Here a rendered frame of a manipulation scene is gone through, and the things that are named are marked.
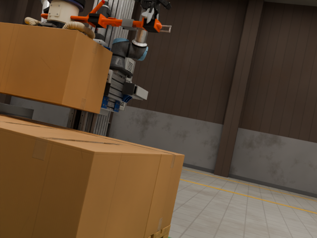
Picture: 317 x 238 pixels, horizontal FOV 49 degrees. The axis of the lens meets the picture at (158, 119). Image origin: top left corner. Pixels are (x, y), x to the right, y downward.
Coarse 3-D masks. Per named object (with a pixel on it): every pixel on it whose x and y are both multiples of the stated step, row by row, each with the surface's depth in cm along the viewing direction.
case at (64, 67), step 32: (0, 32) 199; (32, 32) 191; (64, 32) 184; (0, 64) 196; (32, 64) 188; (64, 64) 181; (96, 64) 203; (32, 96) 186; (64, 96) 180; (96, 96) 209
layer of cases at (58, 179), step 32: (0, 128) 116; (32, 128) 143; (64, 128) 202; (0, 160) 114; (32, 160) 110; (64, 160) 106; (96, 160) 104; (128, 160) 126; (160, 160) 159; (0, 192) 113; (32, 192) 109; (64, 192) 105; (96, 192) 108; (128, 192) 131; (160, 192) 167; (0, 224) 112; (32, 224) 107; (64, 224) 104; (96, 224) 112; (128, 224) 137; (160, 224) 177
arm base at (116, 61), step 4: (112, 56) 255; (116, 56) 254; (120, 56) 255; (112, 60) 254; (116, 60) 253; (120, 60) 255; (124, 60) 259; (112, 64) 252; (116, 64) 253; (120, 64) 255; (124, 64) 258
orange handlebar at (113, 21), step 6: (72, 18) 205; (78, 18) 203; (84, 18) 201; (102, 18) 197; (108, 18) 196; (114, 18) 194; (108, 24) 201; (114, 24) 196; (120, 24) 197; (138, 24) 189
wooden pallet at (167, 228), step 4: (164, 228) 184; (168, 228) 191; (156, 232) 173; (160, 232) 181; (164, 232) 185; (168, 232) 193; (152, 236) 170; (156, 236) 173; (160, 236) 180; (164, 236) 186
